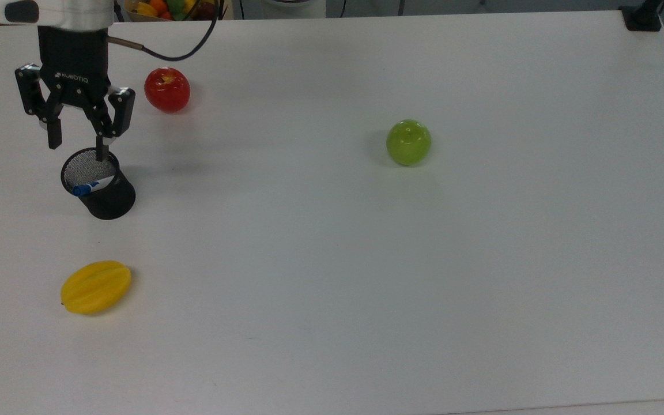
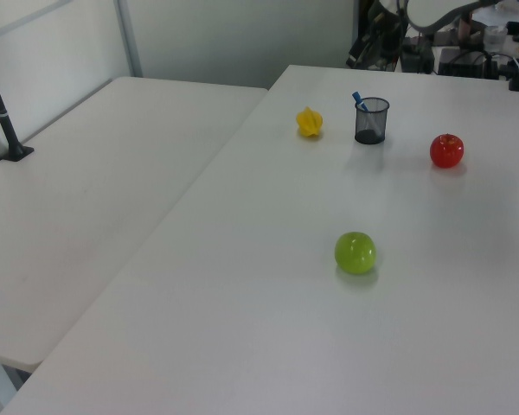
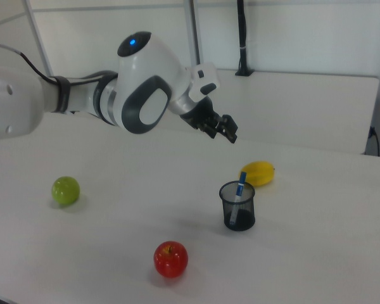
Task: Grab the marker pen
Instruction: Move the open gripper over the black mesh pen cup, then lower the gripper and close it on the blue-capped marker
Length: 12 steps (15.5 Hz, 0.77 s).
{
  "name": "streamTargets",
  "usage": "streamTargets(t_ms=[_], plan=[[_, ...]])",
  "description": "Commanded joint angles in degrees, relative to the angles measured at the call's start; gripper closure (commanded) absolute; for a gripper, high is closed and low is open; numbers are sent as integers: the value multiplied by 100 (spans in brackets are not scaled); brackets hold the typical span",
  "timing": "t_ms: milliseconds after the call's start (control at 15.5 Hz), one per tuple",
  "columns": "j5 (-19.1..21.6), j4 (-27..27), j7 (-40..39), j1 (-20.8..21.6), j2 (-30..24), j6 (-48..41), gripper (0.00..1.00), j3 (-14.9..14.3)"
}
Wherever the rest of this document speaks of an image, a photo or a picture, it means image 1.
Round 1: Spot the green toy apple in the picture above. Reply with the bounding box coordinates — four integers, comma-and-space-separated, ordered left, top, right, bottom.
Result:
386, 119, 432, 167

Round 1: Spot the black camera stand pole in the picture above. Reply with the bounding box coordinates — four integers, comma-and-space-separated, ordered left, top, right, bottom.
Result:
620, 0, 664, 32

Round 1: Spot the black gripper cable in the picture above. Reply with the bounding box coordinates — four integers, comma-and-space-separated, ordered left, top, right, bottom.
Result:
107, 0, 221, 62

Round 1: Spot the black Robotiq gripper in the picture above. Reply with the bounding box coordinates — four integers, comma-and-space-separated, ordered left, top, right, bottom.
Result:
15, 26, 135, 162

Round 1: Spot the yellow toy starfruit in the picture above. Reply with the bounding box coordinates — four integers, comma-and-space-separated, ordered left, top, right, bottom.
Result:
60, 261, 133, 315

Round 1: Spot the red toy apple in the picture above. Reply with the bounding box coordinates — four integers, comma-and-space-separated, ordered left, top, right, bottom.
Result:
144, 67, 191, 114

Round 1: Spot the blue and white marker pen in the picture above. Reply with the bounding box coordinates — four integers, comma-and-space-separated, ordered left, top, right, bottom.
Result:
72, 176, 115, 198

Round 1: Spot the basket of toy fruits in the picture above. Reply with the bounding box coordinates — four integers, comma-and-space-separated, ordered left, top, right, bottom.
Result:
123, 0, 235, 22

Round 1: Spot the black mesh pen cup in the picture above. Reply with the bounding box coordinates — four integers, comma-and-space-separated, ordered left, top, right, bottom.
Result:
61, 148, 137, 220

